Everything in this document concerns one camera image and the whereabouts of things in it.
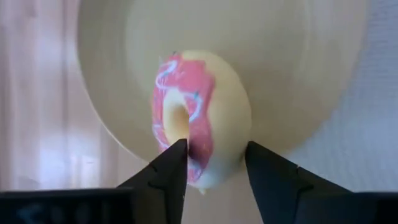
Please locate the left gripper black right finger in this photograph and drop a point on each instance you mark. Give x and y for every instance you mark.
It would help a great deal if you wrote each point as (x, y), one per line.
(280, 186)

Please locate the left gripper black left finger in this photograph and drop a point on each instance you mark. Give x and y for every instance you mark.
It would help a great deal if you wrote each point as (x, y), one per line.
(168, 186)

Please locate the pink frosted donut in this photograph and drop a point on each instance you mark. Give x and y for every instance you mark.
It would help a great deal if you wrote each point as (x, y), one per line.
(224, 118)

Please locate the beige round plate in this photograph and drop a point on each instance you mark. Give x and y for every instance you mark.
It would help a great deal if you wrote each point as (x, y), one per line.
(280, 62)

